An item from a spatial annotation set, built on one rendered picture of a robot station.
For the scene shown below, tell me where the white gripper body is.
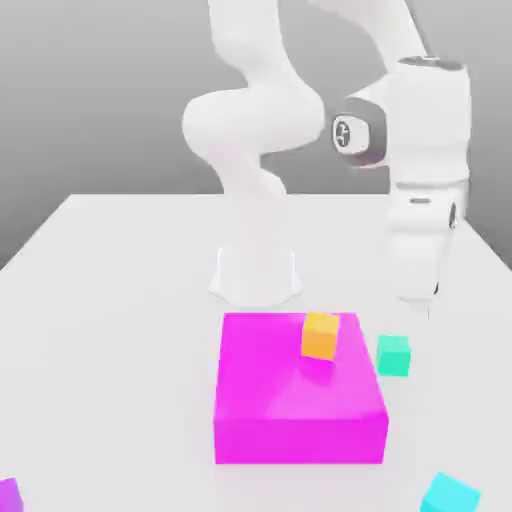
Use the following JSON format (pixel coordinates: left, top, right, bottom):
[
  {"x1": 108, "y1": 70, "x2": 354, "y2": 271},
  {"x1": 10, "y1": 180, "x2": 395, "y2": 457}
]
[{"x1": 388, "y1": 233, "x2": 450, "y2": 302}]

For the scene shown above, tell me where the small green cube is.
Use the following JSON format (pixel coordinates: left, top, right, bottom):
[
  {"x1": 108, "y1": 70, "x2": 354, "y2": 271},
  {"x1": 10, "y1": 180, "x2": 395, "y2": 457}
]
[{"x1": 375, "y1": 334, "x2": 412, "y2": 378}]

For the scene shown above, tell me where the small orange cube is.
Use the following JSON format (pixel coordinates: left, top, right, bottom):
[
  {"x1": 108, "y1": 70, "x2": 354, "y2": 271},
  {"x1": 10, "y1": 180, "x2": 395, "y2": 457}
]
[{"x1": 300, "y1": 312, "x2": 341, "y2": 362}]

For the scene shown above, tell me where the small cyan cube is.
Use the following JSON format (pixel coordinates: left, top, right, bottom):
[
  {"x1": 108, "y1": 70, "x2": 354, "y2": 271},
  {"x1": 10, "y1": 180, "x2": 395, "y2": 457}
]
[{"x1": 419, "y1": 471, "x2": 483, "y2": 512}]

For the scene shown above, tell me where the small purple cube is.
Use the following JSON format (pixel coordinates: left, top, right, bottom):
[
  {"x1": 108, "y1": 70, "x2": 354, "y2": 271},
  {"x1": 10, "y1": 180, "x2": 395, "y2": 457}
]
[{"x1": 0, "y1": 476, "x2": 25, "y2": 512}]

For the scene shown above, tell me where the large magenta box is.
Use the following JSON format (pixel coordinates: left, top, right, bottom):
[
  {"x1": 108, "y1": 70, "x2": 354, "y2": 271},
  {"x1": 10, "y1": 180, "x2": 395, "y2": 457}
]
[{"x1": 212, "y1": 312, "x2": 390, "y2": 466}]

